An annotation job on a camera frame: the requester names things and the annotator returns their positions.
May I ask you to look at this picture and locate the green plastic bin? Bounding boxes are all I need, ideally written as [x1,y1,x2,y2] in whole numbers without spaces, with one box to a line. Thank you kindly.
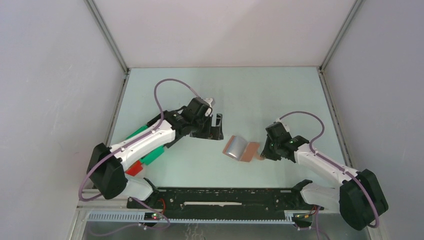
[126,125,165,165]

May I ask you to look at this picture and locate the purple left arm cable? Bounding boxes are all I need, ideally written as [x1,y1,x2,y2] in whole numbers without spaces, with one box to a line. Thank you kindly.
[78,78,201,237]

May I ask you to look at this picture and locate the tan leather card holder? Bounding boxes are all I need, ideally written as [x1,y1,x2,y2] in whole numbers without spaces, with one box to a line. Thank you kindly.
[222,135,265,163]

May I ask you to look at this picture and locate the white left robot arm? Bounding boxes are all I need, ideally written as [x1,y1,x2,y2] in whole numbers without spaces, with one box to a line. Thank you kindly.
[87,97,224,208]

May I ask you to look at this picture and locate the red plastic bin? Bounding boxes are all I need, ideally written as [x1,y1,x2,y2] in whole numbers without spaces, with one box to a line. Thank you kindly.
[125,161,143,177]

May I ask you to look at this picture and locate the aluminium frame rail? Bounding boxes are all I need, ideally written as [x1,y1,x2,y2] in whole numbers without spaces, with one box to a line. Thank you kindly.
[78,187,313,225]

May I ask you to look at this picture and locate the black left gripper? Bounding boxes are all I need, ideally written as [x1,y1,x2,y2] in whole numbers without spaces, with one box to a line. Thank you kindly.
[190,112,223,140]

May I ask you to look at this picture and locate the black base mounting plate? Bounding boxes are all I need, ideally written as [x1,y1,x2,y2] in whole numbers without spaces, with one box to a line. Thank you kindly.
[143,187,314,221]

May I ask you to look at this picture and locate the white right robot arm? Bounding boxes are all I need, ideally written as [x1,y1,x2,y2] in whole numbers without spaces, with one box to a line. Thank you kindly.
[261,121,389,231]

